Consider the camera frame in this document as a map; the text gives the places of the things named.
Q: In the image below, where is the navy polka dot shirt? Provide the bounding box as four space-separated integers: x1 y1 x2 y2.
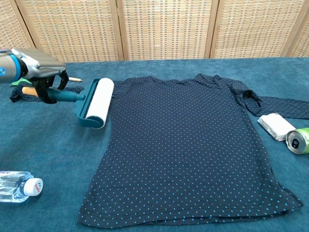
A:
9 73 309 227

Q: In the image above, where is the teal table cloth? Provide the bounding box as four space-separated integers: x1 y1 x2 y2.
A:
0 57 309 232

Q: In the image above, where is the white tissue pack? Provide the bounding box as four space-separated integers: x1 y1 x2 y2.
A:
257 113 296 142

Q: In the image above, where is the black and silver left hand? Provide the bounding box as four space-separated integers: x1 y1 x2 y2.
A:
12 48 70 104

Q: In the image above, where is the green drink can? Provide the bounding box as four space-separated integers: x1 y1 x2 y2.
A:
285 127 309 155

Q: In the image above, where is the teal and yellow lint roller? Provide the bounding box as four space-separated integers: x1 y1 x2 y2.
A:
22 77 114 128

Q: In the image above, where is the woven folding screen panel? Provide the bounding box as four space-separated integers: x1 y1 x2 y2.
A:
117 0 219 61
281 0 309 58
0 0 37 50
15 0 125 63
210 0 304 59

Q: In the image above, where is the clear plastic water bottle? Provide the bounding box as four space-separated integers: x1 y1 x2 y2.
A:
0 171 44 203

